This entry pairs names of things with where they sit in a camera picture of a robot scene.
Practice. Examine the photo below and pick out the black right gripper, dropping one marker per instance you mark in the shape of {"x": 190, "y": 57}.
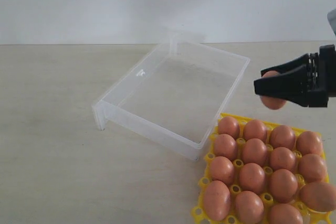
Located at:
{"x": 292, "y": 84}

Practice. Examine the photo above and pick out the yellow plastic egg tray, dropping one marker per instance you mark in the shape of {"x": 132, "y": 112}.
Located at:
{"x": 309, "y": 215}

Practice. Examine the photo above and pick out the clear plastic container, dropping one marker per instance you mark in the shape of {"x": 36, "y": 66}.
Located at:
{"x": 175, "y": 94}

